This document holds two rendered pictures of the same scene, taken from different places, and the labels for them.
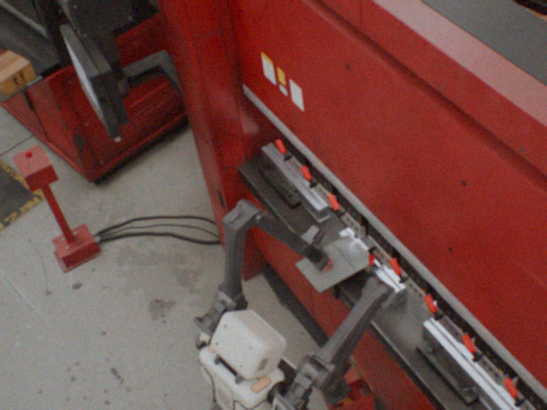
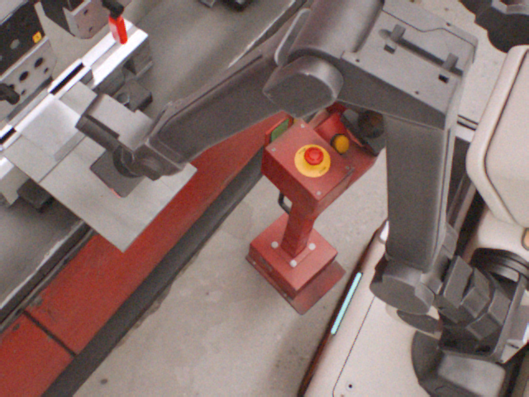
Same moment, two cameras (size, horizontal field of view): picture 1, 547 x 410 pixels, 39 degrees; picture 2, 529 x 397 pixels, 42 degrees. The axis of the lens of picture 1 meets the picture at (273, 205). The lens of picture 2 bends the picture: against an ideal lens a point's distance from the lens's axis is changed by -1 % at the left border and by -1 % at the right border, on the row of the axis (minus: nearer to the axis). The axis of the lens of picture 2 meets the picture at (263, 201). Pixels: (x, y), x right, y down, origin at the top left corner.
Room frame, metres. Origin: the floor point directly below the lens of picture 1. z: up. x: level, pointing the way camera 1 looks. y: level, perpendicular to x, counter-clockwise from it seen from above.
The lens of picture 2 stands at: (1.98, 0.32, 2.03)
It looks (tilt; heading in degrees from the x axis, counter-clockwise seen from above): 68 degrees down; 233
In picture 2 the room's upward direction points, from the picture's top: 9 degrees clockwise
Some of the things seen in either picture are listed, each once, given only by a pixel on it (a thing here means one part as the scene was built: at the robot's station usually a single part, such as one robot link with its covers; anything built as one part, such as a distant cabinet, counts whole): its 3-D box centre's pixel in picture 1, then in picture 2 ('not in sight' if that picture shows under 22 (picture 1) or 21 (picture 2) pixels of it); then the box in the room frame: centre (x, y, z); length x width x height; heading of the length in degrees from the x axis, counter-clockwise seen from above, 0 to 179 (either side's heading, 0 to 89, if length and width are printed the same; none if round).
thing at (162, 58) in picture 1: (161, 83); not in sight; (3.07, 0.44, 1.17); 0.40 x 0.24 x 0.07; 24
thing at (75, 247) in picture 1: (55, 207); not in sight; (3.11, 1.22, 0.41); 0.25 x 0.20 x 0.83; 114
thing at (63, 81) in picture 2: (367, 251); (45, 106); (1.97, -0.35, 0.98); 0.20 x 0.03 x 0.03; 24
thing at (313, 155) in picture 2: not in sight; (312, 158); (1.55, -0.13, 0.79); 0.04 x 0.04 x 0.04
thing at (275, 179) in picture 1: (279, 185); not in sight; (2.52, -0.04, 0.89); 0.30 x 0.05 x 0.03; 24
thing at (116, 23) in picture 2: (373, 255); (114, 20); (1.83, -0.34, 1.14); 0.04 x 0.02 x 0.10; 114
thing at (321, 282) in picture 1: (334, 263); (100, 163); (1.93, -0.20, 1.00); 0.26 x 0.18 x 0.01; 114
